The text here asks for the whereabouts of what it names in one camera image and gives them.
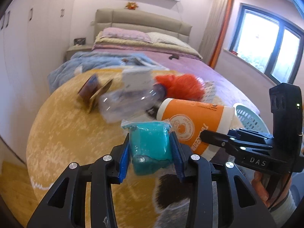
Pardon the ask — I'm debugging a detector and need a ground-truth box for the teal clay packet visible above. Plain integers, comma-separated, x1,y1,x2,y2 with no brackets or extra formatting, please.
121,120,173,176

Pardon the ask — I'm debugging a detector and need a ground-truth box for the right hand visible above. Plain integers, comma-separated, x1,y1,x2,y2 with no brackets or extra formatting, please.
251,170,292,210

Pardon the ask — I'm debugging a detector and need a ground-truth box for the orange paper cup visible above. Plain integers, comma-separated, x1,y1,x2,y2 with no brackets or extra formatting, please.
156,98,234,161

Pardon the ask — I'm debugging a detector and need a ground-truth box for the teal plastic laundry basket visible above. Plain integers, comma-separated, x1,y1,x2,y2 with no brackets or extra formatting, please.
233,103,270,134

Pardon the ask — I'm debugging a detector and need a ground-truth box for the polka dot paper wrapper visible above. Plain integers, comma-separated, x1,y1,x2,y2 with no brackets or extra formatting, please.
201,81,216,104

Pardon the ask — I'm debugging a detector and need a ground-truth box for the orange mesh ball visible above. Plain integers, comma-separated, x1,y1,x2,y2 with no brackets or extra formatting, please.
155,74,205,101

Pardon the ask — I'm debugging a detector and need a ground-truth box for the clear plastic bottle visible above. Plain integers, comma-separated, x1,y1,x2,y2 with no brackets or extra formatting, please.
98,83,166,124

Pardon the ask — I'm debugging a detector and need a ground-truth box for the dark brown hair clip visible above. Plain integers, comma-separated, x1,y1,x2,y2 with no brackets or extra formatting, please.
169,55,179,60

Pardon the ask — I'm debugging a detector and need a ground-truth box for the bed with purple cover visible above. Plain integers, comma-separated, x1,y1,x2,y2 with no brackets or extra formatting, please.
92,38,260,114

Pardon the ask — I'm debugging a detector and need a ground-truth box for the cream pillow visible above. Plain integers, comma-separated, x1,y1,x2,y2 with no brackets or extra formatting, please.
146,32,190,48

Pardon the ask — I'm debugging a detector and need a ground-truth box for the light blue quilted jacket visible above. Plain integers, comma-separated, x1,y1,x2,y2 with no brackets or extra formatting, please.
47,51,167,93

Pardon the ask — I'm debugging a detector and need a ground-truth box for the orange beige curtain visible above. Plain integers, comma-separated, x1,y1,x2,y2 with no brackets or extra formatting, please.
199,0,233,68

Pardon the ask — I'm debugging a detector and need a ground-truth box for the beige nightstand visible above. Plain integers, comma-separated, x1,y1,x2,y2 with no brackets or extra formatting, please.
64,44,93,61

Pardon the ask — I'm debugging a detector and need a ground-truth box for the purple pillow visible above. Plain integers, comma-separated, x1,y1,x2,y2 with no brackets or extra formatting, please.
96,27,152,43

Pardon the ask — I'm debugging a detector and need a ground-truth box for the orange plush toy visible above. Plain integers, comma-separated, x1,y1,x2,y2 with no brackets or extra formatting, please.
125,2,139,10

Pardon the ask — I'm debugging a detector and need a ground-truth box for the beige padded headboard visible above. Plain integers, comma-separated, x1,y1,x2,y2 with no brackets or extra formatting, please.
94,8,192,43

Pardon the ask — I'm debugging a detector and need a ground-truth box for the white wardrobe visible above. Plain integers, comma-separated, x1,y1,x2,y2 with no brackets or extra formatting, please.
1,0,75,163

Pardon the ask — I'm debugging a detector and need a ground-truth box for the window with dark frame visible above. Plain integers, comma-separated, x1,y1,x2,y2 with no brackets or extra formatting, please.
229,4,303,84

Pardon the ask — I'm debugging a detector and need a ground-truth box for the picture frame on nightstand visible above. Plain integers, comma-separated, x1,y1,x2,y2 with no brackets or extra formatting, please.
74,38,86,46

